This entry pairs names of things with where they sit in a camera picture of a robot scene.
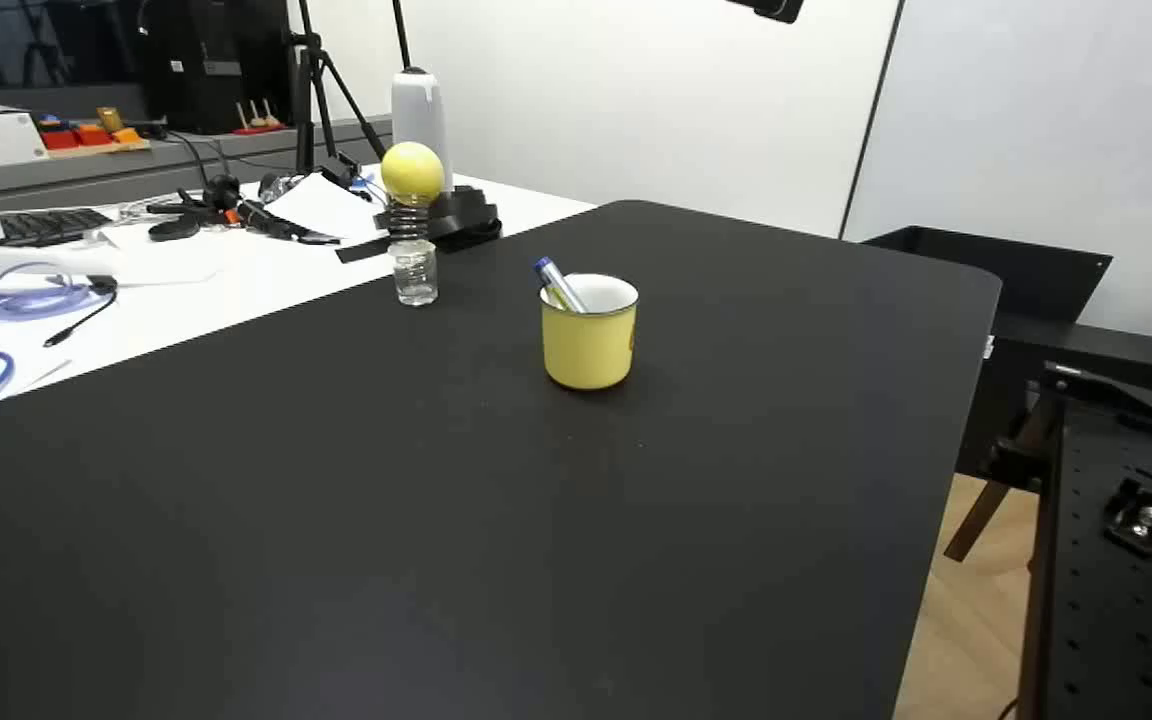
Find blue marker pen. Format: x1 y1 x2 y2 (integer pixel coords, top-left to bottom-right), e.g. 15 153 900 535
534 253 593 315

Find yellow enamel mug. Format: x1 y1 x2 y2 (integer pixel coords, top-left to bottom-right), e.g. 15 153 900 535
538 273 646 397

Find small clear glass jar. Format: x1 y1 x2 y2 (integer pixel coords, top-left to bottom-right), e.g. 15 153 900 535
387 199 445 313

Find yellow ball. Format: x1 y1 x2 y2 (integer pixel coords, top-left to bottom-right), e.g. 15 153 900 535
377 141 452 209

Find white paper sheet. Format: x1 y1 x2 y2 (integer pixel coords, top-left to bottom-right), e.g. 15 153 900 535
262 166 387 253

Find clear plastic bottle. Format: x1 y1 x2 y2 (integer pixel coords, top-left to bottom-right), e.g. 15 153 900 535
387 67 458 190

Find black thin light stand pole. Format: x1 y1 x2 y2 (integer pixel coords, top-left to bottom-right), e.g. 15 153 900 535
387 0 418 77

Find black slanted stand pole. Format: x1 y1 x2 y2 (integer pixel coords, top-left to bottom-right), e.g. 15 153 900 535
837 0 909 244

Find black and orange hand tools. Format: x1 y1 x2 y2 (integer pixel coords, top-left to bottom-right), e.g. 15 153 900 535
143 174 343 253

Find black overhead lamp head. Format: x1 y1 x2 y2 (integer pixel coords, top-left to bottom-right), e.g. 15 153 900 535
731 0 810 28

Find wooden table leg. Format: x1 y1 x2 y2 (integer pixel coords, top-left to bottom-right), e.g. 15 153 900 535
941 397 1065 563

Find black open bin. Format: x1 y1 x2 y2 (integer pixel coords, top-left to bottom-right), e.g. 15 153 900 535
861 223 1116 481

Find black equipment case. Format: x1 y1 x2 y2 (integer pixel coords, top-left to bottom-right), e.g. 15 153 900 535
132 0 297 137

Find red tray with small items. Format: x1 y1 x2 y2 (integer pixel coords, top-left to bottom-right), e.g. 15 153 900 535
36 102 154 156

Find black flat keyboard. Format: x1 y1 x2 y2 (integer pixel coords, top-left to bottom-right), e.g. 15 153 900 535
0 205 115 253

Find black perforated breadboard table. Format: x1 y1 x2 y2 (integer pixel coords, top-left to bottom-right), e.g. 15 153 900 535
1018 354 1152 720

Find black camera tripod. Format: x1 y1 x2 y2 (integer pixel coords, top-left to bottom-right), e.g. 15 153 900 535
284 0 394 179

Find grey low partition wall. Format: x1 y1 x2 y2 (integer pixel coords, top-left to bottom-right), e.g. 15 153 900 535
0 119 394 223

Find black metal bracket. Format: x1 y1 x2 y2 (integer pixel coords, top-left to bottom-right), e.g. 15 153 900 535
1051 322 1152 440

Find pale blue looped cable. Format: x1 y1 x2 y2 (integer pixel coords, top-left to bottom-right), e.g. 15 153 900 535
0 254 121 322

